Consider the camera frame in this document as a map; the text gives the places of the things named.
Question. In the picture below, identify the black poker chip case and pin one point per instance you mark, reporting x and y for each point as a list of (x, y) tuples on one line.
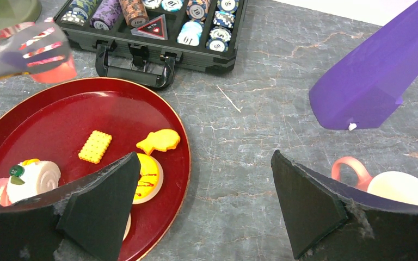
[(144, 41)]

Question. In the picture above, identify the yellow donut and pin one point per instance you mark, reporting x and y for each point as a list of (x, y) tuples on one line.
[(150, 181)]

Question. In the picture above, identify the pink triangular cake slice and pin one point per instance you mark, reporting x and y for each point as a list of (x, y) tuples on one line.
[(65, 71)]

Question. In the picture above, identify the metal tongs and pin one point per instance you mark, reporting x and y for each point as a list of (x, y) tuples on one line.
[(31, 48)]

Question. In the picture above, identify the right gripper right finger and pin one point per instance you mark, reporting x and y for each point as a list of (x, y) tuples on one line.
[(329, 220)]

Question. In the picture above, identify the orange fish cookie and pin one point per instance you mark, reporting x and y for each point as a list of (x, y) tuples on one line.
[(161, 140)]

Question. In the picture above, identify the white roll cake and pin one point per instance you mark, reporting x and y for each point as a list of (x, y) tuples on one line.
[(32, 177)]

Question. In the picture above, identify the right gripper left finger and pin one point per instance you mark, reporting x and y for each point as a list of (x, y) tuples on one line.
[(84, 219)]

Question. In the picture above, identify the pink mug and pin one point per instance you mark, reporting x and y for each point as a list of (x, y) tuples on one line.
[(393, 185)]

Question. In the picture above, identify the green three-tier dessert stand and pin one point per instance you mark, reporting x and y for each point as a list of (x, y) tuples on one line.
[(14, 12)]

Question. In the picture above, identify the purple pitcher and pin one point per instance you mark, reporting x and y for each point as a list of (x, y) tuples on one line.
[(365, 87)]

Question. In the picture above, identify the blue donut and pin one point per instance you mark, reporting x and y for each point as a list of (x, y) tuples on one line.
[(128, 226)]

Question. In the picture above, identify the red round tray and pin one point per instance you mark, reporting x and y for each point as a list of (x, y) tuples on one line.
[(55, 123)]

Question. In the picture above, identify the yellow rectangular biscuit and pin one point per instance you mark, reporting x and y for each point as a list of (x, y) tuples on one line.
[(95, 147)]

